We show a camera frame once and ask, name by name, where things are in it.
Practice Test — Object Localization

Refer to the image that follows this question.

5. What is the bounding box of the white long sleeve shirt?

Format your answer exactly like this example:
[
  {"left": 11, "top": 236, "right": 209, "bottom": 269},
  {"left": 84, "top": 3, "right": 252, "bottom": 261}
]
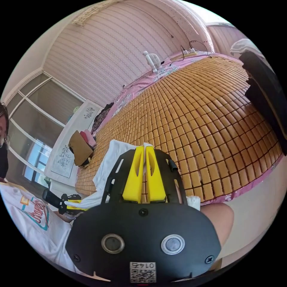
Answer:
[{"left": 64, "top": 139, "right": 201, "bottom": 212}]

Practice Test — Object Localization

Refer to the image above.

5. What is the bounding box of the black wall cable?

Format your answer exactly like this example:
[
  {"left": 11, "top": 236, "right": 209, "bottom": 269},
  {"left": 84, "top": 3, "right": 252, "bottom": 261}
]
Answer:
[{"left": 143, "top": 6, "right": 175, "bottom": 38}]

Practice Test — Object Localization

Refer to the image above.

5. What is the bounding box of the window with grey blind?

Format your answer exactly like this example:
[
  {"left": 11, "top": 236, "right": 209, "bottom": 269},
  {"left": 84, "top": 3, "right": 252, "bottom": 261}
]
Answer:
[{"left": 0, "top": 71, "right": 85, "bottom": 189}]

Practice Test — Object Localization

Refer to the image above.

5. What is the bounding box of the person's body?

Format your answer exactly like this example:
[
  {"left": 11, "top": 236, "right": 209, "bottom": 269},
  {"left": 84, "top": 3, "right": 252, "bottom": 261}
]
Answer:
[{"left": 0, "top": 102, "right": 235, "bottom": 279}]

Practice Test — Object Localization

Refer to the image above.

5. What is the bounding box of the power strip with chargers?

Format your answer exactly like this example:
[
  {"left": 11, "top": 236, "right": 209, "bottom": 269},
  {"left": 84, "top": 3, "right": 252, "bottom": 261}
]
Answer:
[{"left": 180, "top": 46, "right": 198, "bottom": 57}]

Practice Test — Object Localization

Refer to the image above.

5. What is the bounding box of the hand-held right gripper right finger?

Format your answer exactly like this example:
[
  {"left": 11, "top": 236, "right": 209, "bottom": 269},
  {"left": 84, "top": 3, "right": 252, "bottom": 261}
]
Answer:
[{"left": 145, "top": 146, "right": 168, "bottom": 203}]

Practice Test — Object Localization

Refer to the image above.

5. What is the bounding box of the small white fan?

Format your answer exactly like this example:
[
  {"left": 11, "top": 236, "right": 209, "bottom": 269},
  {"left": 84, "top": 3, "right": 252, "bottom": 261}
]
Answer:
[{"left": 143, "top": 51, "right": 164, "bottom": 74}]

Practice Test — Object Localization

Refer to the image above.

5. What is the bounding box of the white cupboard with flower print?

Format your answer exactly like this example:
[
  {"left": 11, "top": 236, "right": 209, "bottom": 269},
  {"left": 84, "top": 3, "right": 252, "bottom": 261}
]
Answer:
[{"left": 44, "top": 99, "right": 101, "bottom": 180}]

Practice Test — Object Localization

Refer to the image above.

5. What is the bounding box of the black and white clothes pile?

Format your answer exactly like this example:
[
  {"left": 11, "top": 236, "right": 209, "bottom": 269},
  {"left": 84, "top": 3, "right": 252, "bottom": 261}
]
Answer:
[{"left": 230, "top": 38, "right": 287, "bottom": 156}]

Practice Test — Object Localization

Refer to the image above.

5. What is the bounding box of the dark floral garment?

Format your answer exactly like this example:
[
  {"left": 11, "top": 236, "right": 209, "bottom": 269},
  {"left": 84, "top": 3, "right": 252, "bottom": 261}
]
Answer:
[{"left": 91, "top": 102, "right": 115, "bottom": 135}]

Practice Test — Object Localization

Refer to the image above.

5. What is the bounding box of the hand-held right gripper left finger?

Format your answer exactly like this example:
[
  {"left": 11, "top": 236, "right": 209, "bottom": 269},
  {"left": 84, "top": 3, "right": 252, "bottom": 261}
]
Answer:
[{"left": 122, "top": 146, "right": 144, "bottom": 203}]

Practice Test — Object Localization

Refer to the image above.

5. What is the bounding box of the pile of clothes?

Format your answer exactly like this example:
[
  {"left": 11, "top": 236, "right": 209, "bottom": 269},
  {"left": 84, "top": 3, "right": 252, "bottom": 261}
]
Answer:
[{"left": 68, "top": 129, "right": 97, "bottom": 168}]

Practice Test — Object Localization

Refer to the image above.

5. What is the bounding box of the pink dotted curtain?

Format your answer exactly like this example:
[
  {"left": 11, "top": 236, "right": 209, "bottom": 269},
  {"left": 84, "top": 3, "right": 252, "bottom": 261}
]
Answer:
[{"left": 170, "top": 0, "right": 214, "bottom": 55}]

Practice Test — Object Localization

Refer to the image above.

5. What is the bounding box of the bed with woven mat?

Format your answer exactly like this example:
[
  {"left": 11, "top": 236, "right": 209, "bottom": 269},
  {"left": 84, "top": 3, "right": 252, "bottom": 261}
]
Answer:
[{"left": 75, "top": 50, "right": 284, "bottom": 206}]

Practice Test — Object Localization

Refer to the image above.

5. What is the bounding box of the person's left hand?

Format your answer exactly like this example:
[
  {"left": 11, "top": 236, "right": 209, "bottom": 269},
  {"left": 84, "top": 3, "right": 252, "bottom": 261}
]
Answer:
[{"left": 59, "top": 211, "right": 77, "bottom": 224}]

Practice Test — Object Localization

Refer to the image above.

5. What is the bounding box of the black charging cable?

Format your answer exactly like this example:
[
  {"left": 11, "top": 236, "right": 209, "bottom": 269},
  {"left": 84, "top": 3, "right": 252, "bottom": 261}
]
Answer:
[{"left": 189, "top": 40, "right": 213, "bottom": 59}]

